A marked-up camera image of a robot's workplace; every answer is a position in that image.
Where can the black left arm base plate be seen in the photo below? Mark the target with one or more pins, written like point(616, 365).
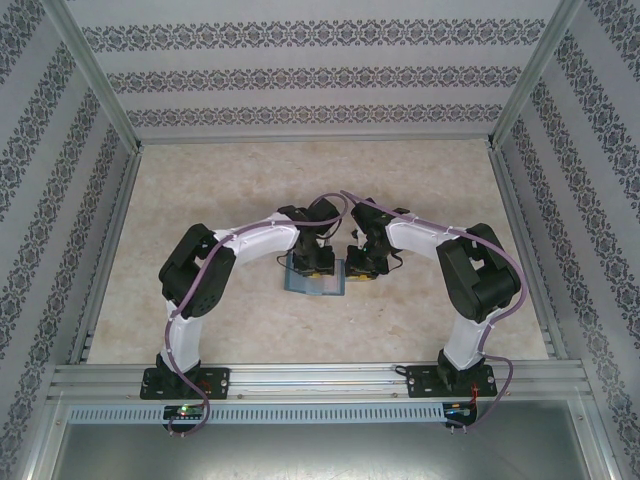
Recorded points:
point(220, 382)

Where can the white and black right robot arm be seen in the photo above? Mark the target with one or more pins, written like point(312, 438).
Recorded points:
point(420, 237)

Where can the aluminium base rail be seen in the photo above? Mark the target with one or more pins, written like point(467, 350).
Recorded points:
point(320, 380)

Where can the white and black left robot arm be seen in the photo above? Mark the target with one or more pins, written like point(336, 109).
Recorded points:
point(260, 240)

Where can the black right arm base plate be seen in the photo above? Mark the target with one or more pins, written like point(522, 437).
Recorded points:
point(417, 382)

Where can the blue card holder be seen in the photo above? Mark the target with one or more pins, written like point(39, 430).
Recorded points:
point(295, 282)

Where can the grey metal front panel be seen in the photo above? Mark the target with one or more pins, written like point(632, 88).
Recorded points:
point(320, 455)

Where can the aluminium rear rail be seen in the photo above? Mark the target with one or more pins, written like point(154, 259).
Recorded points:
point(315, 139)

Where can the aluminium frame post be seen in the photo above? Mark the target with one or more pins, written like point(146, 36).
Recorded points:
point(95, 75)
point(535, 75)

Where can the aluminium side rail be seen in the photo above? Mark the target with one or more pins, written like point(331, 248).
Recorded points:
point(107, 250)
point(527, 250)

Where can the grey credit card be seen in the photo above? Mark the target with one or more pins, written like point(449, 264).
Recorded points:
point(330, 287)

